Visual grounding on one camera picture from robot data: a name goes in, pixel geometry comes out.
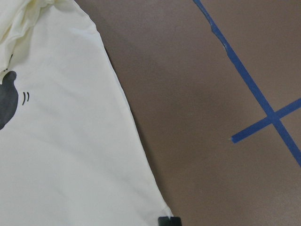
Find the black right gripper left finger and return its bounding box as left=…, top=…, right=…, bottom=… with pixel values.
left=158, top=213, right=171, bottom=226

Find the long blue tape line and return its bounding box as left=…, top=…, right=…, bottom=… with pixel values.
left=231, top=98, right=301, bottom=143

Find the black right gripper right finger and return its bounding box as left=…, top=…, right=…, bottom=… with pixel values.
left=170, top=213, right=182, bottom=226

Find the cream long-sleeve cat shirt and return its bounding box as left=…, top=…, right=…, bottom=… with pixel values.
left=0, top=0, right=172, bottom=226

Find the crossing blue tape line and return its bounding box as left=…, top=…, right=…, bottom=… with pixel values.
left=193, top=0, right=301, bottom=165

